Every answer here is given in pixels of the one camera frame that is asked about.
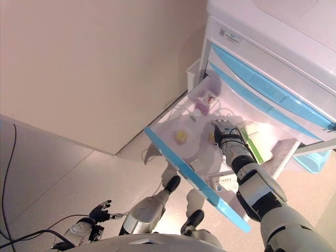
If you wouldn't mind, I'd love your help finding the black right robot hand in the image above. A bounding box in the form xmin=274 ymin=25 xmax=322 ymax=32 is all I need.
xmin=211 ymin=118 xmax=244 ymax=150

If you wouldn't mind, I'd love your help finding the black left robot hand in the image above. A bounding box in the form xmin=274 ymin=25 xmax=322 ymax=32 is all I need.
xmin=89 ymin=199 xmax=112 ymax=224

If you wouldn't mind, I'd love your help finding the blue handle cart drawer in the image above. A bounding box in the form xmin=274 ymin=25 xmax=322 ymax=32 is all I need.
xmin=144 ymin=76 xmax=300 ymax=233
xmin=206 ymin=61 xmax=323 ymax=141
xmin=209 ymin=43 xmax=336 ymax=142

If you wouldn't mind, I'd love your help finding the green white medicine box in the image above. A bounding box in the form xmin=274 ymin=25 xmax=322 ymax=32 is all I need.
xmin=236 ymin=120 xmax=274 ymax=165

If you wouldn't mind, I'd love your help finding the purple white medicine box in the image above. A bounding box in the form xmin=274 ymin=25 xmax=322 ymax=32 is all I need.
xmin=195 ymin=89 xmax=220 ymax=116

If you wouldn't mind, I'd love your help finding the blue white medicine box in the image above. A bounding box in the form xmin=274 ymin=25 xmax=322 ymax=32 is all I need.
xmin=208 ymin=172 xmax=239 ymax=195

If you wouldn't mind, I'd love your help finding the white lockable cart drawer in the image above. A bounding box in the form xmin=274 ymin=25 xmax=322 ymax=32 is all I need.
xmin=206 ymin=22 xmax=336 ymax=92

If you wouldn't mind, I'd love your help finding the grey robot torso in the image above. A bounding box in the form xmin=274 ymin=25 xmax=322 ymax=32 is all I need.
xmin=65 ymin=229 xmax=224 ymax=252

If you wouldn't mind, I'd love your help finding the clear side bin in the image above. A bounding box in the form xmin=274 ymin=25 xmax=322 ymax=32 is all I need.
xmin=185 ymin=59 xmax=204 ymax=92

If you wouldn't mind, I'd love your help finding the silver right robot leg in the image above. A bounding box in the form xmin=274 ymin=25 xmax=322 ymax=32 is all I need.
xmin=181 ymin=188 xmax=205 ymax=236

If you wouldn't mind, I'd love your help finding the waste bin with blue lid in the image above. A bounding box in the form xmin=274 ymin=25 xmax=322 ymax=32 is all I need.
xmin=292 ymin=149 xmax=331 ymax=174

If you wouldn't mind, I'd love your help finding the white medical cart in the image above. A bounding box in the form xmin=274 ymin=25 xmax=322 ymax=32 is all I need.
xmin=185 ymin=0 xmax=336 ymax=158

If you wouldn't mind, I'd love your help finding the black cable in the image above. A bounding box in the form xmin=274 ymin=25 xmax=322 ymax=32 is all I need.
xmin=0 ymin=229 xmax=71 ymax=249

